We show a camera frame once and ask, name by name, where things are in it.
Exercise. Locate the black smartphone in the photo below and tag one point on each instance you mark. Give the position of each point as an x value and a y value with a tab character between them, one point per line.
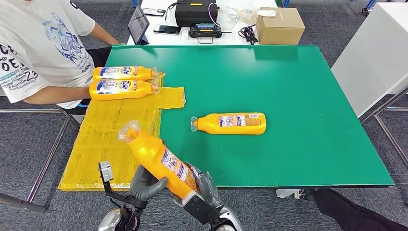
167	29
154	12

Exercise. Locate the dark tablet on stand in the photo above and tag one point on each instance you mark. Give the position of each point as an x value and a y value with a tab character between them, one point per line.
138	25

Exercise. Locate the brown cardboard box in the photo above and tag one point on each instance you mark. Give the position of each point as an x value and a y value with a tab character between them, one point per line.
280	28

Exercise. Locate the person's right forearm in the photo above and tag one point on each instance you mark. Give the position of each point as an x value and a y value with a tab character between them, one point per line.
57	95

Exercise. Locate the white paper sheet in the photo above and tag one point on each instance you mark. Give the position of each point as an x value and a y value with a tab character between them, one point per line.
267	12

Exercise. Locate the white desk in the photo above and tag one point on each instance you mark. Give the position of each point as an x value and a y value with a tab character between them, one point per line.
165	39

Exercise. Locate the yellow taped cardboard mat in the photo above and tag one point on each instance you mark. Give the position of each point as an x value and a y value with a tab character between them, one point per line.
95	143

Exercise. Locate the clear plastic bag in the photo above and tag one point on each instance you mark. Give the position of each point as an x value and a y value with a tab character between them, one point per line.
248	15

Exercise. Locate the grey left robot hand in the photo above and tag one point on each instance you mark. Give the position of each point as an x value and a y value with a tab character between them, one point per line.
143	188

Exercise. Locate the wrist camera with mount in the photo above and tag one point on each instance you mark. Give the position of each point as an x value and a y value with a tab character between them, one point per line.
106	172
199	209

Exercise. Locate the person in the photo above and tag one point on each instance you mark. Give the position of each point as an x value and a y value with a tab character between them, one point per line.
38	41

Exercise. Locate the white table with metal legs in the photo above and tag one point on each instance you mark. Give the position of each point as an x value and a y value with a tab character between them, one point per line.
373	57
32	111

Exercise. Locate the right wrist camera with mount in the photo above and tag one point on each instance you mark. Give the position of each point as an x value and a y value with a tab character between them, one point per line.
199	209

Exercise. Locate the black carry bag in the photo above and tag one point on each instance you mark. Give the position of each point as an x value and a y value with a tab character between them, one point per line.
196	13

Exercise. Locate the white table foot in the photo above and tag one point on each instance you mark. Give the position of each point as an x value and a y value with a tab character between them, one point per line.
285	193

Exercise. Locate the person's leg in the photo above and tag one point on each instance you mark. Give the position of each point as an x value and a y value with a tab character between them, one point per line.
350	216

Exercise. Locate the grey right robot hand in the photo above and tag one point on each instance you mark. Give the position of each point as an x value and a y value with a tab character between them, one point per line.
208	191

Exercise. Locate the orange detergent bottle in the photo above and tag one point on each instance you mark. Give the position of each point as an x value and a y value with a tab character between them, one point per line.
143	73
153	156
143	90
207	125

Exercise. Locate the black remote controller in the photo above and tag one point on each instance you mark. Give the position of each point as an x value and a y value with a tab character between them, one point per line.
205	31

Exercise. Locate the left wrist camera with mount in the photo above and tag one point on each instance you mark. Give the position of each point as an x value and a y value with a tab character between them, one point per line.
106	172

